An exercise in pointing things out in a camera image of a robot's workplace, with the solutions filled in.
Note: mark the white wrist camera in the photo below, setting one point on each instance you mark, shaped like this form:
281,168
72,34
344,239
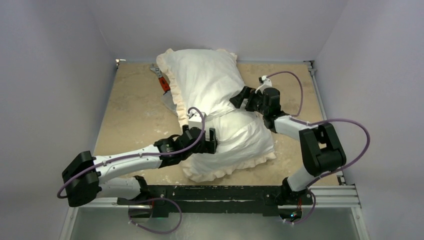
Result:
265,83
195,120

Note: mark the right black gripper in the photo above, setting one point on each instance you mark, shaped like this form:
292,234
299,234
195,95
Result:
247,97

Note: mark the clear plastic screw box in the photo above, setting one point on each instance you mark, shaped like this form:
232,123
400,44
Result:
168,102

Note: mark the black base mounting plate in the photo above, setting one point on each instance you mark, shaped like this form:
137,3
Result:
158,201

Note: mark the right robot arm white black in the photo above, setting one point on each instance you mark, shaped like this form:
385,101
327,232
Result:
321,149

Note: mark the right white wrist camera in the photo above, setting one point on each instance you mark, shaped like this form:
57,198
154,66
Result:
265,83

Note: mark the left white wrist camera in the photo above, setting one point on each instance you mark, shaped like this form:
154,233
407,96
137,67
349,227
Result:
195,120

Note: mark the red handled adjustable wrench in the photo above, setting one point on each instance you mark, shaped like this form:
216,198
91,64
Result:
162,81

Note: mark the grey pillow with cream ruffle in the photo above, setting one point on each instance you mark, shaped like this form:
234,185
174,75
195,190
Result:
205,80

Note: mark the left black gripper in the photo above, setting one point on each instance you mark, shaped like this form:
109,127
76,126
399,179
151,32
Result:
208,146

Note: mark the aluminium frame rail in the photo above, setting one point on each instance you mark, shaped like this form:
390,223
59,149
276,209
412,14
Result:
340,195

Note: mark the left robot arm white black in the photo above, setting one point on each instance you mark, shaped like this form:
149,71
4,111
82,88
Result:
89,177

